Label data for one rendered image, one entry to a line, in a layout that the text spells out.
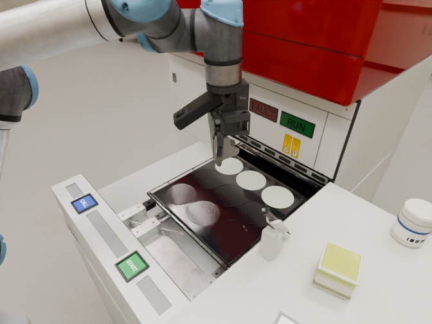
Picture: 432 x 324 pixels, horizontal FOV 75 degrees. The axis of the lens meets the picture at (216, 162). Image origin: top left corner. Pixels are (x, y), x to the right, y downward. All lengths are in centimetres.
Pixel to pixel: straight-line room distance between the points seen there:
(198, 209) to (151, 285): 29
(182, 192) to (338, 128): 50
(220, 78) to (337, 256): 42
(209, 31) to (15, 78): 41
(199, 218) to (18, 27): 59
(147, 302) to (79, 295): 125
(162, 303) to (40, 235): 170
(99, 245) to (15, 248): 155
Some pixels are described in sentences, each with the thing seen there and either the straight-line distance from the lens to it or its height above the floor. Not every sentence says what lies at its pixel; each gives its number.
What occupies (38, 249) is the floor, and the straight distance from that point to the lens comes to 218.
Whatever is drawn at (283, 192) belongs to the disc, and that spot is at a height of 90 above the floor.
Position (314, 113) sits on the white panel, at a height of 115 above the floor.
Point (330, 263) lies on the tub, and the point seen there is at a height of 103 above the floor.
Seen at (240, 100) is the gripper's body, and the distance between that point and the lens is 61.
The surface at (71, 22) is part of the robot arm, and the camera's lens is 48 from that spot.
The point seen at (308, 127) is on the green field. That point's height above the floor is 111.
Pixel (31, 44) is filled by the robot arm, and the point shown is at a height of 141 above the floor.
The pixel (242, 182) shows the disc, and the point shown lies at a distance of 94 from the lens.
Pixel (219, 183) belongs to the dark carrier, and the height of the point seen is 90.
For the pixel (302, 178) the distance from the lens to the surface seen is 95.
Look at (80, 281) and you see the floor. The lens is 192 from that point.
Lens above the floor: 152
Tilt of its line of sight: 37 degrees down
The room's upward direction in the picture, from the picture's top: straight up
